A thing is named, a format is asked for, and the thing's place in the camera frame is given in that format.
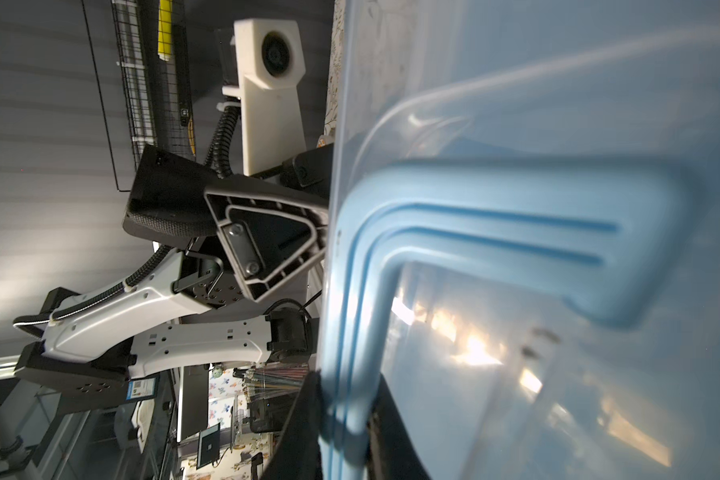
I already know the yellow marker in basket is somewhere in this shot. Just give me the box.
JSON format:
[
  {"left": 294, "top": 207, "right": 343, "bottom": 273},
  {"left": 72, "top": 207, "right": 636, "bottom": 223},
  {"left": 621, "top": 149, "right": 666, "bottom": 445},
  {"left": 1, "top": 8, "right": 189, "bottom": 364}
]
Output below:
[{"left": 157, "top": 0, "right": 173, "bottom": 62}]

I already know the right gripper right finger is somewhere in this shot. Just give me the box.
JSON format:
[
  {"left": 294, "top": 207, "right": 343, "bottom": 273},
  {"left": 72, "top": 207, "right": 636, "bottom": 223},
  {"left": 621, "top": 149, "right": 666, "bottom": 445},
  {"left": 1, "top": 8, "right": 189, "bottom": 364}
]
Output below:
[{"left": 366, "top": 376, "right": 430, "bottom": 480}]

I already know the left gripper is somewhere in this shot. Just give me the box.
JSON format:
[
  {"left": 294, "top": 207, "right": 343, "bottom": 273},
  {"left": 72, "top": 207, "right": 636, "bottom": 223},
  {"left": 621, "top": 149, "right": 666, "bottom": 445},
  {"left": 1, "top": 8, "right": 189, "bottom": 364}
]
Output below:
[{"left": 123, "top": 146, "right": 333, "bottom": 302}]

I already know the black wire basket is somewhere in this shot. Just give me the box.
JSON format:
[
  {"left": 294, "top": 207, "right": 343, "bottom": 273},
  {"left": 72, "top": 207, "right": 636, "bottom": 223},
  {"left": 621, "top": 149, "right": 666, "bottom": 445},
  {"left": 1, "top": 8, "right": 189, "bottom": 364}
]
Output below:
[{"left": 110, "top": 1, "right": 196, "bottom": 172}]

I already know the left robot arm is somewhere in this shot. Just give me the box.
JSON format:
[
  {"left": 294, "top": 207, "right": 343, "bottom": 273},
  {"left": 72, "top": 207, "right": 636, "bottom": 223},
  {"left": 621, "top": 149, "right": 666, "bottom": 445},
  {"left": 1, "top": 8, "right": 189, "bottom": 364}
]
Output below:
[{"left": 13, "top": 146, "right": 333, "bottom": 413}]

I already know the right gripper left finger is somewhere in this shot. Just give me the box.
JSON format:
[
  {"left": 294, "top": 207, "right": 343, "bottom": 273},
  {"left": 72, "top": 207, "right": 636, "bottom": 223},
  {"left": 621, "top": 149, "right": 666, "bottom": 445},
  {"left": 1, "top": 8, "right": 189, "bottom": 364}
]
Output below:
[{"left": 262, "top": 371, "right": 323, "bottom": 480}]

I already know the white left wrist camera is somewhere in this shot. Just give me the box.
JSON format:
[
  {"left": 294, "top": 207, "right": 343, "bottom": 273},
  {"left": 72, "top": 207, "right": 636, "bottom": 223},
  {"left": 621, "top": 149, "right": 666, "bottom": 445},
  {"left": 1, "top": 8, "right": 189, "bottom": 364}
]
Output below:
[{"left": 222, "top": 19, "right": 306, "bottom": 175}]

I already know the light blue plastic toolbox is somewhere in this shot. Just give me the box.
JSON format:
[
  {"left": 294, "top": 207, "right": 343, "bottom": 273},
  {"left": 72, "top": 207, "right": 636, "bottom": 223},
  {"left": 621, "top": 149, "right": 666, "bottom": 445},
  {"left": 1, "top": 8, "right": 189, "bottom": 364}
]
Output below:
[{"left": 318, "top": 1, "right": 720, "bottom": 479}]

